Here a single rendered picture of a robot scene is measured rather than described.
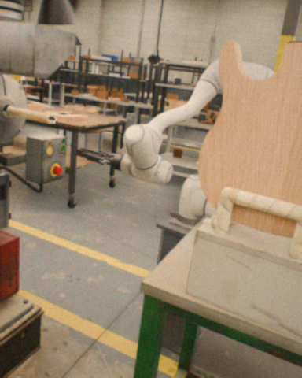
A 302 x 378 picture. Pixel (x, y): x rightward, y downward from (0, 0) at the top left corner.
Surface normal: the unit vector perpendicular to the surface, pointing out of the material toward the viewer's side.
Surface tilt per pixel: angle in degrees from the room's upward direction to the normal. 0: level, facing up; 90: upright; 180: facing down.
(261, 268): 90
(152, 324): 89
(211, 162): 90
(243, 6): 90
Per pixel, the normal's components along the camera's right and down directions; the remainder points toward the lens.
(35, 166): -0.43, 0.19
